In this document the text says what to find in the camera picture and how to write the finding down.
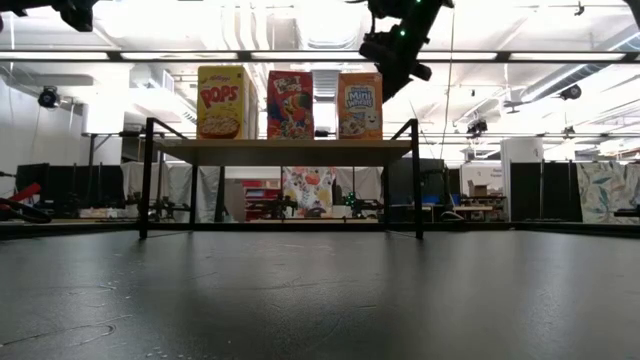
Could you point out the cardboard box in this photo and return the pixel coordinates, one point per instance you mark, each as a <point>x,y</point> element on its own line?
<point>478,190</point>

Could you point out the orange Mini Wheats cereal box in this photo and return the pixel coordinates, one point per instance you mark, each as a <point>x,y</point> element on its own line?
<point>360,107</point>

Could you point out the black overhead light bar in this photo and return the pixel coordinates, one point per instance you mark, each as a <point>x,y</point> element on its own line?
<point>310,56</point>

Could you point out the red Froot Loops cereal box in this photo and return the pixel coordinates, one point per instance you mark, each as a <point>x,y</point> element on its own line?
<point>290,107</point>

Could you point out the red shelf unit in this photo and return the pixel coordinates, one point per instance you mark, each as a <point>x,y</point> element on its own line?
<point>262,197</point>

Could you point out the leaf print cloth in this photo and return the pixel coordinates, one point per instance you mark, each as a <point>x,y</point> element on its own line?
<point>607,192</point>

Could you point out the dark background screen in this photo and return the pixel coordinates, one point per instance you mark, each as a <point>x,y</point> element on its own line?
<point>417,180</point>

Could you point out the background black robot arm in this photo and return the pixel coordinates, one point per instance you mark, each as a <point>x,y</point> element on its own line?
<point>275,207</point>
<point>362,205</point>

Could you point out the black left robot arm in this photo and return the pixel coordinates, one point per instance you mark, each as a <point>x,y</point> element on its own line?
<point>75,12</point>

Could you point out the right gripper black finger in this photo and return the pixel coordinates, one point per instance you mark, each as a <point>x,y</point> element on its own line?
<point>395,82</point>

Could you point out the black table mat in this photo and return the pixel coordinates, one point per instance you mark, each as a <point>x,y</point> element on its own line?
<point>320,300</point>

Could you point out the white hanging cloth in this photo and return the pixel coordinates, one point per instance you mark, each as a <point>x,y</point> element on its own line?
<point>362,182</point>
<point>175,187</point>

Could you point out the small black ceiling camera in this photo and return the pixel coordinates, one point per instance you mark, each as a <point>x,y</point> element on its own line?
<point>477,128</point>

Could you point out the wooden shelf with black legs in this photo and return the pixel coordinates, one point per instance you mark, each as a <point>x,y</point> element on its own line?
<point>285,152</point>

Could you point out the black ceiling spotlight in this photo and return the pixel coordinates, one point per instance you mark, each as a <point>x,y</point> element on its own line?
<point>570,92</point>
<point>47,96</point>

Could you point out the black room partition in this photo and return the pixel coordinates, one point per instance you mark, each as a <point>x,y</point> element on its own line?
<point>555,190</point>
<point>70,185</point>

